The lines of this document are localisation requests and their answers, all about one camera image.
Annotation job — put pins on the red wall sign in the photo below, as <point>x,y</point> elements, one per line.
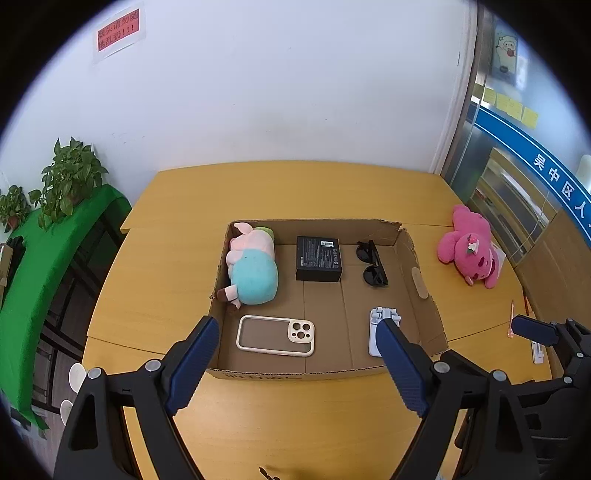
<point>117,32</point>

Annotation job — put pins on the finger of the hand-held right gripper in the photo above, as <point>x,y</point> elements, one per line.
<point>535,330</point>

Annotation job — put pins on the black product box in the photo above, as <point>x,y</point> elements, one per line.
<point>318,258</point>

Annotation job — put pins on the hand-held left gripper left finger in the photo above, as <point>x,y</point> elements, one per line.
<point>194,364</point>

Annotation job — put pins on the pink pen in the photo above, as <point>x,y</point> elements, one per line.
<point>511,318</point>

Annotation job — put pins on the red pen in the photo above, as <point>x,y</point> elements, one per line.
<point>527,302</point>

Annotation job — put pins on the white small gadget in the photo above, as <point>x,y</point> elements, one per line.
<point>537,353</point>

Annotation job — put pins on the cartoon sheep poster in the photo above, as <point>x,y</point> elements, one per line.
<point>504,48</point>

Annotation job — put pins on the large potted green plant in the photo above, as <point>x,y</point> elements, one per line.
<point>69,175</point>

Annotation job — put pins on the small potted green plant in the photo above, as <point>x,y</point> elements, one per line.
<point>13,205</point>

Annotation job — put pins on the wooden desk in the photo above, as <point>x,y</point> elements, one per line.
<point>286,194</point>

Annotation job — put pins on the clear white-rimmed phone case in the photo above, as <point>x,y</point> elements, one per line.
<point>263,334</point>

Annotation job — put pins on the row of yellow sticky notes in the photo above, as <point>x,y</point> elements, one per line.
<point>512,106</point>

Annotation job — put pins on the pink and teal pig plush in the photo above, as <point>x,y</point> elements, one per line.
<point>254,272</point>

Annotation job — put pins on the pink plush toy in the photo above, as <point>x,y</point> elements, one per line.
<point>468,249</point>

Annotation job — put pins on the black sunglasses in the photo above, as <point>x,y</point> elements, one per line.
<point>371,272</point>

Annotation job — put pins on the cardboard box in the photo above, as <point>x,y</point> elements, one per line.
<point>328,323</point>

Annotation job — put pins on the white round stool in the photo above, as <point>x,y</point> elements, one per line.
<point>76,376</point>
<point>66,410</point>

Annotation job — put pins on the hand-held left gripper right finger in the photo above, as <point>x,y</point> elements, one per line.
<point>401,364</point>

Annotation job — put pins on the black metal table frame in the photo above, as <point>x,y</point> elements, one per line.
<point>74,295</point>

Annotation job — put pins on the green table cloth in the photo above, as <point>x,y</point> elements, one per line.
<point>51,249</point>

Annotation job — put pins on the blue window banner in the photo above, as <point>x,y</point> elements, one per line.
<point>517,138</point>

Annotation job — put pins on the grey folding phone stand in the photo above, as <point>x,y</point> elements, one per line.
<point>375,337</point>

